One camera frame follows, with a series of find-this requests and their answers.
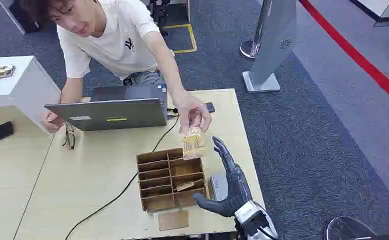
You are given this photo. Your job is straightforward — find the black bag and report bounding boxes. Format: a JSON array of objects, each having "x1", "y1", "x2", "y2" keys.
[{"x1": 8, "y1": 0, "x2": 45, "y2": 34}]

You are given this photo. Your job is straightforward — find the pale grey flat box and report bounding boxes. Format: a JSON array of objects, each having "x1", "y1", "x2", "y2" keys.
[{"x1": 210, "y1": 172, "x2": 229, "y2": 202}]

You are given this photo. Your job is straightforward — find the black eyeglasses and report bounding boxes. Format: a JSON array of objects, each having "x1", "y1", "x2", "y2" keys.
[{"x1": 61, "y1": 122, "x2": 77, "y2": 151}]

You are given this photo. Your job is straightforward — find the wooden compartment box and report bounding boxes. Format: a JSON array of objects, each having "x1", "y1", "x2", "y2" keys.
[{"x1": 136, "y1": 148, "x2": 210, "y2": 213}]

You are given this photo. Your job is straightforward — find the black chair base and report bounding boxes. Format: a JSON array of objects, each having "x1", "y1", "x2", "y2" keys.
[{"x1": 147, "y1": 0, "x2": 171, "y2": 37}]

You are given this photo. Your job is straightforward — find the card inside wooden box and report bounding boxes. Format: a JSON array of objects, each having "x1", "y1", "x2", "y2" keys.
[{"x1": 175, "y1": 181, "x2": 195, "y2": 193}]

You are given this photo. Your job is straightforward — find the white cabinet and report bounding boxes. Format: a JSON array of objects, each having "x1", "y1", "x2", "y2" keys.
[{"x1": 0, "y1": 55, "x2": 62, "y2": 135}]

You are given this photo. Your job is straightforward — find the long black cable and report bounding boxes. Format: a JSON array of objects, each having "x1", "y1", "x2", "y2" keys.
[{"x1": 64, "y1": 114, "x2": 180, "y2": 240}]

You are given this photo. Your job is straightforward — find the person's left hand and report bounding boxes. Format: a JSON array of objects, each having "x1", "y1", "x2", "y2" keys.
[{"x1": 173, "y1": 92, "x2": 213, "y2": 135}]

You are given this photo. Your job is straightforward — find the grey laptop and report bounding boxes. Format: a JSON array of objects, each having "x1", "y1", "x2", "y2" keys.
[{"x1": 44, "y1": 83, "x2": 169, "y2": 132}]

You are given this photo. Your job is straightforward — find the person's right hand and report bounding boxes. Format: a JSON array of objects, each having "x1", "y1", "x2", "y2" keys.
[{"x1": 38, "y1": 110, "x2": 65, "y2": 134}]

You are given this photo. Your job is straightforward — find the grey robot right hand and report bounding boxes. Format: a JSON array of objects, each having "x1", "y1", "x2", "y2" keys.
[{"x1": 192, "y1": 136, "x2": 253, "y2": 218}]

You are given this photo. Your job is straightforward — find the person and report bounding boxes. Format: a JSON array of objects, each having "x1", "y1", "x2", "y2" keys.
[{"x1": 18, "y1": 0, "x2": 213, "y2": 135}]

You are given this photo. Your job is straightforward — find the brown wooden flat piece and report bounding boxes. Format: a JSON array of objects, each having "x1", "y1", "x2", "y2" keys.
[{"x1": 158, "y1": 210, "x2": 190, "y2": 232}]

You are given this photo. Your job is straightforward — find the chrome stanchion post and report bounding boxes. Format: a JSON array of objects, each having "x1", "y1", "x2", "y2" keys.
[{"x1": 239, "y1": 0, "x2": 272, "y2": 61}]

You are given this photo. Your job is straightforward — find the grey standing kiosk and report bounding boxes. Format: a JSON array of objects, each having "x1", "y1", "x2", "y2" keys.
[{"x1": 242, "y1": 0, "x2": 298, "y2": 94}]

